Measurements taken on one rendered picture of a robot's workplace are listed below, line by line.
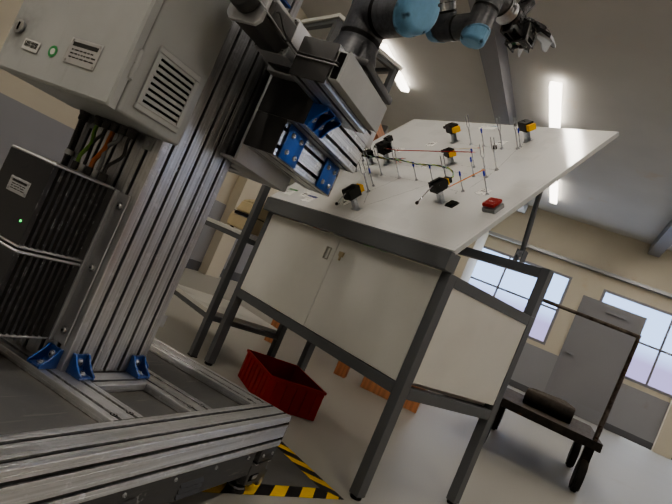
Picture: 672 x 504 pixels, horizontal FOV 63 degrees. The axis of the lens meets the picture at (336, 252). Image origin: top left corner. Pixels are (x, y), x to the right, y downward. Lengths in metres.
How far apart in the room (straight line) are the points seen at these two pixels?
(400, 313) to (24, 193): 1.22
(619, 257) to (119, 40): 11.18
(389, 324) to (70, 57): 1.28
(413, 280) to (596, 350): 9.75
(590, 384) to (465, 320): 9.63
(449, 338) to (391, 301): 0.24
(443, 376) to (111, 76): 1.42
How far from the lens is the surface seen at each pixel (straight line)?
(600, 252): 11.84
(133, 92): 1.12
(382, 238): 2.04
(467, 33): 1.70
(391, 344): 1.93
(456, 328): 1.96
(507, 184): 2.22
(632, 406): 11.68
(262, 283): 2.58
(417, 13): 1.47
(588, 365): 11.56
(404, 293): 1.94
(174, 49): 1.18
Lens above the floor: 0.65
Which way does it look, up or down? 2 degrees up
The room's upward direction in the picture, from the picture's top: 23 degrees clockwise
